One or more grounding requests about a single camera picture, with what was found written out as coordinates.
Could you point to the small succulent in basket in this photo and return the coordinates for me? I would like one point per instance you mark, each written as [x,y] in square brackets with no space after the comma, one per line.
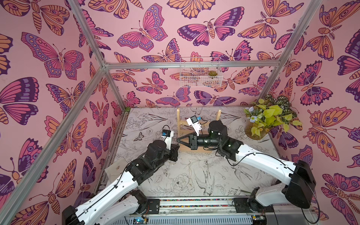
[212,73]

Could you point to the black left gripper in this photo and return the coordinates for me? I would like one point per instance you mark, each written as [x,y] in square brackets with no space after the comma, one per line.
[174,148]

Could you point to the potted green plant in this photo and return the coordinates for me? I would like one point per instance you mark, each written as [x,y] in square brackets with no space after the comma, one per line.
[269,113]

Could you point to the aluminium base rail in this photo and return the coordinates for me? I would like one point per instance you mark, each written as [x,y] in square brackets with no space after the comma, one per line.
[203,211]

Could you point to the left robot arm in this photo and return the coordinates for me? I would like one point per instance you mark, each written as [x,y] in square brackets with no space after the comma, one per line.
[121,197]

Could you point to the grey paper card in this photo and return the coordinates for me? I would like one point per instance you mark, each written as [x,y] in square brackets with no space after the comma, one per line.
[115,170]

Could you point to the white wire basket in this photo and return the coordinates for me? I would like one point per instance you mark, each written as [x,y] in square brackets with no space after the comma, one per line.
[194,73]

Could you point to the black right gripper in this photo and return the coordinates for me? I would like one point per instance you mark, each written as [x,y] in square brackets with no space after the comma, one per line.
[192,141]

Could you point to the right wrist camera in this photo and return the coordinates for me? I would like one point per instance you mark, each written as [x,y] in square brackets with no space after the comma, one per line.
[194,123]

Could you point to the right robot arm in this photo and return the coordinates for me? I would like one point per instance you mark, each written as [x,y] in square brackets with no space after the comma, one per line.
[297,182]

